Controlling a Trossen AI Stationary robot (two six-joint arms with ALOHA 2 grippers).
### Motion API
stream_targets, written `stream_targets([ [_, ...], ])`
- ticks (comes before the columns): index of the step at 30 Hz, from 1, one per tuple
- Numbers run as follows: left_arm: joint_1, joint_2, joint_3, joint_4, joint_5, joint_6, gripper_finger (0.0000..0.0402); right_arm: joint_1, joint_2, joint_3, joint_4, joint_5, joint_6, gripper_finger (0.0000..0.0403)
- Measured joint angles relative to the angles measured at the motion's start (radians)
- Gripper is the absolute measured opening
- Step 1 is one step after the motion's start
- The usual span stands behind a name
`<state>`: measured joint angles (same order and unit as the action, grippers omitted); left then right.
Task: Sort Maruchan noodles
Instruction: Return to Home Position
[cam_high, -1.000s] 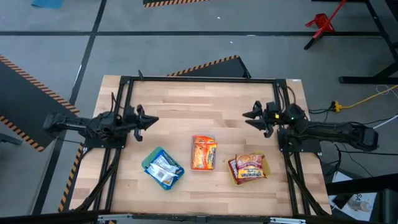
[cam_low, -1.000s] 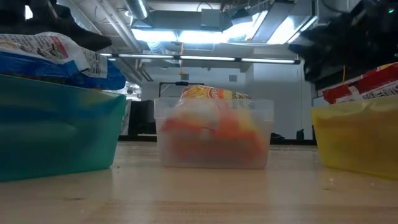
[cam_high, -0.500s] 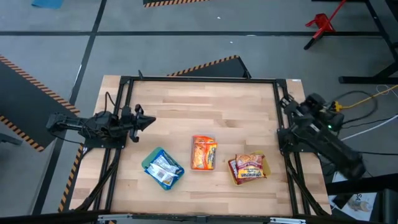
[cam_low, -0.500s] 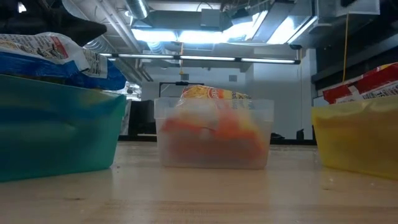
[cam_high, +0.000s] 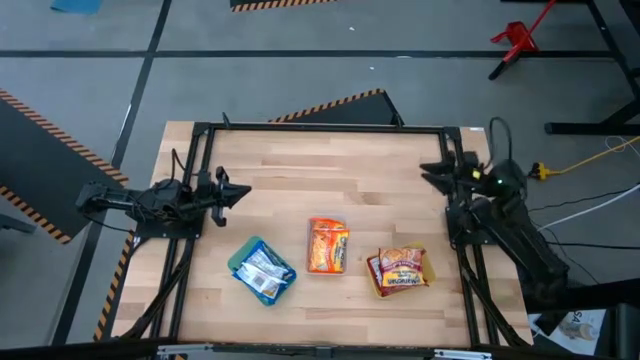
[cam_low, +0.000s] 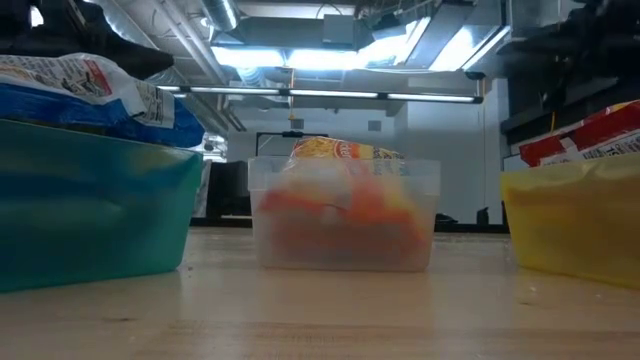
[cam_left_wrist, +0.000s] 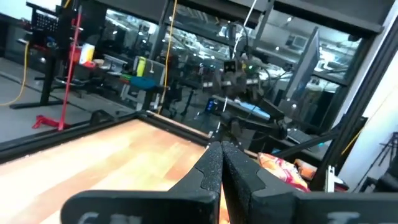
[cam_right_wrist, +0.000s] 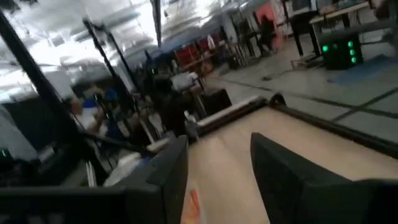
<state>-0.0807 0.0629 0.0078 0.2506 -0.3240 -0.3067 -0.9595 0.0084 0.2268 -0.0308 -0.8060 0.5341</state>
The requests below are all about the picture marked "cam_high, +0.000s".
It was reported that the silver metal bracket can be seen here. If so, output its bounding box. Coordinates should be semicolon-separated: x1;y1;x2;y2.
432;348;494;360
156;342;215;358

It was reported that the red ramen noodle pack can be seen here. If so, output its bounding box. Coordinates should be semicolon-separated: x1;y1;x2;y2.
378;246;427;267
378;259;430;297
366;253;385;299

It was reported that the long black rig beam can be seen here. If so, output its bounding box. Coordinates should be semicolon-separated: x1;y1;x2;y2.
0;337;551;360

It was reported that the blue floor mat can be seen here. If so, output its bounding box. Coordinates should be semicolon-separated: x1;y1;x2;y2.
49;0;104;15

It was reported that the grey metal bar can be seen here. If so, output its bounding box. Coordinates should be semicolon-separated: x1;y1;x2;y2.
0;213;37;234

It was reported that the black metal beam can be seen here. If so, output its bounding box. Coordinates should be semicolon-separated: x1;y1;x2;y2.
523;279;640;315

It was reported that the white cable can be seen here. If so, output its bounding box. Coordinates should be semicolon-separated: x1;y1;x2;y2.
535;183;640;232

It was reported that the yellow plastic container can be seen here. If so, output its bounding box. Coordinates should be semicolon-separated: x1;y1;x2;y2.
367;243;438;300

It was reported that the black aluminium table frame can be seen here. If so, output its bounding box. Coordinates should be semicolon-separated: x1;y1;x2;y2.
119;111;532;351

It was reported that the blue ramen noodle pack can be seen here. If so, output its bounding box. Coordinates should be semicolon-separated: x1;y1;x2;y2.
232;240;298;305

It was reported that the yellow extension cable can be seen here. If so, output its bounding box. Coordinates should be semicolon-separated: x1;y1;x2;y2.
528;134;640;182

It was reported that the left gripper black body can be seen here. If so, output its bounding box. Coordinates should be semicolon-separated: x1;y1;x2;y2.
196;170;222;214

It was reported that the clear plastic container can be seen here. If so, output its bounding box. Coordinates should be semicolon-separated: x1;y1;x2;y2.
305;215;350;275

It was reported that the red floor stand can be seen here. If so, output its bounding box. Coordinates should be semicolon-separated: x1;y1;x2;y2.
487;0;560;82

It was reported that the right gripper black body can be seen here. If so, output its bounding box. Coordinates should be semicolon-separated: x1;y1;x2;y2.
449;151;489;197

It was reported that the black cable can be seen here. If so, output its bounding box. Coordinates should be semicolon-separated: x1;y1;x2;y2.
527;185;640;215
547;241;640;251

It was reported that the hazard-striped edge strip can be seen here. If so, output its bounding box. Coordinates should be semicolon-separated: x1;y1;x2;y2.
93;228;137;343

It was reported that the white printed paper sheet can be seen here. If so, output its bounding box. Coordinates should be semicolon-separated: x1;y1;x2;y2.
529;299;609;357

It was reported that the black desk frame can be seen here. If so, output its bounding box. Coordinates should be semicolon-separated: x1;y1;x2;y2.
543;0;640;136

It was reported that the black hazard-striped floor mat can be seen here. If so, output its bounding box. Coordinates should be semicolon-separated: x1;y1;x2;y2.
268;88;406;127
229;0;346;14
0;87;130;246

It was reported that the green plastic container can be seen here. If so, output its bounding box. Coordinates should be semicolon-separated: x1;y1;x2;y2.
227;235;298;307

